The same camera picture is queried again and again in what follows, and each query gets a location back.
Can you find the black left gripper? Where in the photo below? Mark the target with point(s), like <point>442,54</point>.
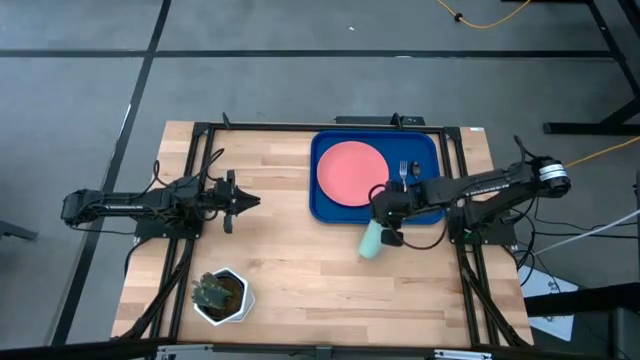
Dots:
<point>227,200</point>

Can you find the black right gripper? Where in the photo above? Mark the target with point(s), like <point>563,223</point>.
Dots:
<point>395,202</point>

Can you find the green cup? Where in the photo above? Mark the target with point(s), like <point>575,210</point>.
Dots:
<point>370,245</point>

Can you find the pink round plate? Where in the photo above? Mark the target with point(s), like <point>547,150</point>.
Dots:
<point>350,172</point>

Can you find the black spoon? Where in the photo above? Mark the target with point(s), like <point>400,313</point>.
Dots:
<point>415,169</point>

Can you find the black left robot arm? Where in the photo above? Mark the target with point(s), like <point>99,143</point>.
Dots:
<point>115,202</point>

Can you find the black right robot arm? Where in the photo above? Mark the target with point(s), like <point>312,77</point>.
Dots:
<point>480,185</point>

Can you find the blue plastic tray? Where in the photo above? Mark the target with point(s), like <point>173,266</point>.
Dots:
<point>425,145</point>

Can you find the white hexagonal planter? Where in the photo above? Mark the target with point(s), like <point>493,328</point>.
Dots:
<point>249,300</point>

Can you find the green cactus plant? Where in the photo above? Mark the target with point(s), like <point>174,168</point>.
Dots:
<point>210,295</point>

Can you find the white paper sheet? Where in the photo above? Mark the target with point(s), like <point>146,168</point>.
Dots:
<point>542,287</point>

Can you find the dark furniture foot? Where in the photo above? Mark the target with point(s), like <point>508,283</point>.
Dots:
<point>15,231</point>

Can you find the black furniture block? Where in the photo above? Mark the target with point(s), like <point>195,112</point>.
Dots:
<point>600,320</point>

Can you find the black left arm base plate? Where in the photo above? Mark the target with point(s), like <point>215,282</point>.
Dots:
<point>167,231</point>

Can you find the black aluminium table frame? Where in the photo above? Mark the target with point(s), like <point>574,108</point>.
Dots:
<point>325,126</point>

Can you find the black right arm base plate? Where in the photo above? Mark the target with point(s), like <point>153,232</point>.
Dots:
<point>495,235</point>

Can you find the silver metal bracket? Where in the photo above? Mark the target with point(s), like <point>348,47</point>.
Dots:
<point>462,355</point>
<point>182,351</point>

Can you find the black metal stand frame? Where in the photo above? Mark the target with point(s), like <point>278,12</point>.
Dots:
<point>610,50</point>

